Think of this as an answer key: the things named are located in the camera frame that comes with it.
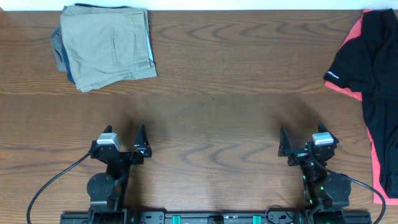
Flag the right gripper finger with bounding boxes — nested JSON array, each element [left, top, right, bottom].
[[318, 121, 339, 144], [278, 126, 292, 157]]

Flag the black polo shirt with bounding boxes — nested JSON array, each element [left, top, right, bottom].
[[323, 8, 398, 199]]

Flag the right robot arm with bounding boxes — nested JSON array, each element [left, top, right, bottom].
[[278, 122, 351, 223]]

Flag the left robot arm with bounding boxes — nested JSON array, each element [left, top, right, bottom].
[[86, 123, 152, 223]]

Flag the folded navy garment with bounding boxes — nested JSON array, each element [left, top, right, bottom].
[[62, 45, 75, 84]]

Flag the red printed t-shirt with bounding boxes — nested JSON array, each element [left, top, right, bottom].
[[324, 9, 398, 206]]

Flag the folded khaki shorts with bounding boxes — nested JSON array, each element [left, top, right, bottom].
[[60, 4, 157, 92]]

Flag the folded grey garment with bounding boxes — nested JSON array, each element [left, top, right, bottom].
[[50, 25, 67, 72]]

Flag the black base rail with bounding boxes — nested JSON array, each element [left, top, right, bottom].
[[60, 210, 372, 224]]

